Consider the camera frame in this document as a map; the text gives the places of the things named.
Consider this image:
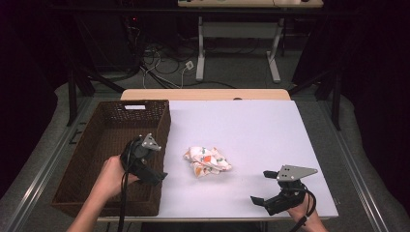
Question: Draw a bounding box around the left hand-held gripper black cable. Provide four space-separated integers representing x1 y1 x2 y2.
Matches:
117 136 143 232

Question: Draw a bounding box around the person's right hand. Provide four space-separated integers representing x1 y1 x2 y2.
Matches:
285 193 319 227

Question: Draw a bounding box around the patterned white orange cloth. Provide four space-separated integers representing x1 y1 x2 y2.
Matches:
182 146 233 179

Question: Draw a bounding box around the bundle of floor cables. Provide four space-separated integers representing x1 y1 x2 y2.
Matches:
127 15 238 90

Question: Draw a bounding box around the wooden table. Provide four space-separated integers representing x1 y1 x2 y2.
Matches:
120 88 292 102

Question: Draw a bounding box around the white desk with metal legs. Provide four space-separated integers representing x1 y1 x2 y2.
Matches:
177 0 324 84

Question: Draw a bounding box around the right hand-held gripper black cable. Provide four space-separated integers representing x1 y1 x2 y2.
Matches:
288 188 318 232

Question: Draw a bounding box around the person's left hand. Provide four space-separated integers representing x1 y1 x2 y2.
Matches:
97 155 140 198

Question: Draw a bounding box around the aluminium floor rail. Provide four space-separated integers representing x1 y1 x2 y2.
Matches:
0 96 95 232
317 100 393 232

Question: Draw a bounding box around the brown wicker basket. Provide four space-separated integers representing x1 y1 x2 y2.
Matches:
51 100 172 218

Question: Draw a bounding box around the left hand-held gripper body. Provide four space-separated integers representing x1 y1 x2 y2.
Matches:
119 132 162 182

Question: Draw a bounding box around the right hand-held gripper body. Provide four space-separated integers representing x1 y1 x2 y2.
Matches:
266 164 319 217

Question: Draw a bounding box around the black metal stand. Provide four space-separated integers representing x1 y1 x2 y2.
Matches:
287 18 343 131
66 13 128 128

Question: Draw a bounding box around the white table cover sheet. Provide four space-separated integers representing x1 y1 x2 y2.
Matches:
157 100 339 220

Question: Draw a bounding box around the hand-held gripper black cable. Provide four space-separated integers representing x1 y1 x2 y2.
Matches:
288 188 318 232
117 136 143 232

